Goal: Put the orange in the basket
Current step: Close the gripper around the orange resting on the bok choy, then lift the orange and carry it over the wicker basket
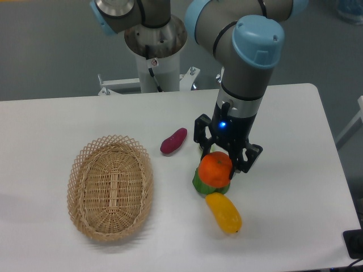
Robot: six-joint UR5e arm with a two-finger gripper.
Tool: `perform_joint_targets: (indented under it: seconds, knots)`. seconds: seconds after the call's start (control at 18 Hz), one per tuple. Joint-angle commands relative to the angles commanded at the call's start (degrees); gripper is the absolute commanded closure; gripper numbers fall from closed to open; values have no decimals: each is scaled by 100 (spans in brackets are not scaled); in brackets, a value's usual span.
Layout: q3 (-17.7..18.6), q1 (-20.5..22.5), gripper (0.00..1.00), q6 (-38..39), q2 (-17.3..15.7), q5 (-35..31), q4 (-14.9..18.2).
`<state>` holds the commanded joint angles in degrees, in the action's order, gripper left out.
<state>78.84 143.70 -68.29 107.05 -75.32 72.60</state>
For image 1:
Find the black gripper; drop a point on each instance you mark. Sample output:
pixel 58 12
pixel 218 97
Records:
pixel 231 134

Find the orange fruit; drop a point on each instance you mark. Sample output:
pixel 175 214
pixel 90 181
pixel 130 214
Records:
pixel 214 169

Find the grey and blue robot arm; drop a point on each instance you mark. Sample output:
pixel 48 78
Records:
pixel 245 37

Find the oval wicker basket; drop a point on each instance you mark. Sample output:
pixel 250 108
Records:
pixel 110 189

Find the green cucumber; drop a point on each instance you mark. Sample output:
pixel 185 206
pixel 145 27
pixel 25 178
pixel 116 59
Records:
pixel 204 188

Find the purple sweet potato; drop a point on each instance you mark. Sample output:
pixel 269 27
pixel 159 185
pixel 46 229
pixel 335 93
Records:
pixel 173 142

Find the yellow mango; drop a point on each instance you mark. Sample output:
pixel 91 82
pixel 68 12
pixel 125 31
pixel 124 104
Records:
pixel 225 213

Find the black device at table edge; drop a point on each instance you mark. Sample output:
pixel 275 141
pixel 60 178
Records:
pixel 353 243

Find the blue object top right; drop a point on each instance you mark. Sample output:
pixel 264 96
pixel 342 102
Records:
pixel 350 11

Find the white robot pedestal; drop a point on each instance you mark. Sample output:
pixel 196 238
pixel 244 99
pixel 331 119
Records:
pixel 157 54

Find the white metal frame right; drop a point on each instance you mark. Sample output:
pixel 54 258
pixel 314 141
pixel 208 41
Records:
pixel 351 128

